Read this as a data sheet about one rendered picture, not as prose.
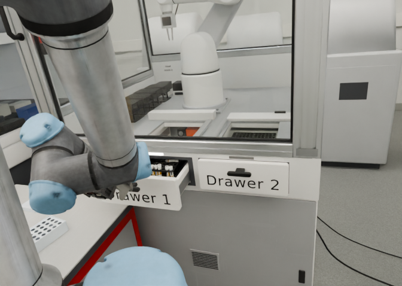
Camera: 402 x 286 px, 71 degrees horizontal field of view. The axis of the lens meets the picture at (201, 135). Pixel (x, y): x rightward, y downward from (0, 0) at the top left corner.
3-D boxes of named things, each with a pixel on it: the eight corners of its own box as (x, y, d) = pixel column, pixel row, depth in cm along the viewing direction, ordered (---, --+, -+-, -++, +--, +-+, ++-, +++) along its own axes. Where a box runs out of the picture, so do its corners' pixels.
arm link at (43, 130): (12, 151, 52) (17, 118, 57) (53, 176, 61) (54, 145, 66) (51, 134, 52) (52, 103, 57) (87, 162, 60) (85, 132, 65)
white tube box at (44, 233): (33, 256, 84) (29, 246, 82) (17, 248, 88) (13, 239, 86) (69, 230, 94) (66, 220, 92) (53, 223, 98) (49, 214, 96)
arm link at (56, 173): (89, 186, 48) (86, 137, 55) (17, 203, 46) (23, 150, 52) (100, 206, 54) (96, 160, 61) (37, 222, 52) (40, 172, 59)
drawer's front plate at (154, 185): (180, 211, 87) (174, 180, 83) (101, 201, 96) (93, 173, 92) (182, 207, 89) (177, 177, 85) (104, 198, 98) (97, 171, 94)
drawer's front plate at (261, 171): (288, 196, 88) (288, 165, 84) (200, 188, 98) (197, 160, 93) (288, 193, 90) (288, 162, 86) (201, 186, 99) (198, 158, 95)
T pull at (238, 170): (250, 178, 86) (250, 173, 85) (227, 176, 88) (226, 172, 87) (252, 172, 89) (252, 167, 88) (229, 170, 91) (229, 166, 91)
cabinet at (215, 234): (312, 363, 117) (323, 201, 87) (103, 309, 150) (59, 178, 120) (306, 216, 200) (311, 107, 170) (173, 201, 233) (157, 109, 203)
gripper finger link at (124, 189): (125, 206, 82) (105, 194, 75) (132, 186, 85) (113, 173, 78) (134, 206, 80) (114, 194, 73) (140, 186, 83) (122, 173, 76)
